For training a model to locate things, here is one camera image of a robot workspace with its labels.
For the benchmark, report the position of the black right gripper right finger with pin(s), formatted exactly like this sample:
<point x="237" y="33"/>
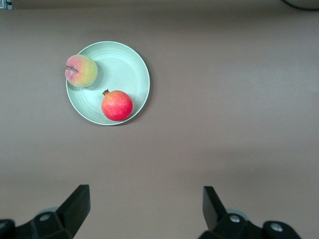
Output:
<point x="216" y="221"/>

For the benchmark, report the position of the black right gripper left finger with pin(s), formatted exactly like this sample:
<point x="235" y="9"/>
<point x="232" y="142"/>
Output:
<point x="64" y="219"/>

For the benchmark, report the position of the red pomegranate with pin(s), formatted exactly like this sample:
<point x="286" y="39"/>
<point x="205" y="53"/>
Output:
<point x="117" y="105"/>

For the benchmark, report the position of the peach fruit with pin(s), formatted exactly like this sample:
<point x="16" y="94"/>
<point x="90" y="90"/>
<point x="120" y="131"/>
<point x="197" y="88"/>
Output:
<point x="82" y="71"/>

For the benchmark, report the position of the brown table cover sheet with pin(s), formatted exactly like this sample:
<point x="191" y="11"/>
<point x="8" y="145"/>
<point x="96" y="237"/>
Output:
<point x="199" y="124"/>

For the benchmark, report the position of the pale green round plate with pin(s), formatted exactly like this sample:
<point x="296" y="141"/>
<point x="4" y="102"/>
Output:
<point x="119" y="72"/>

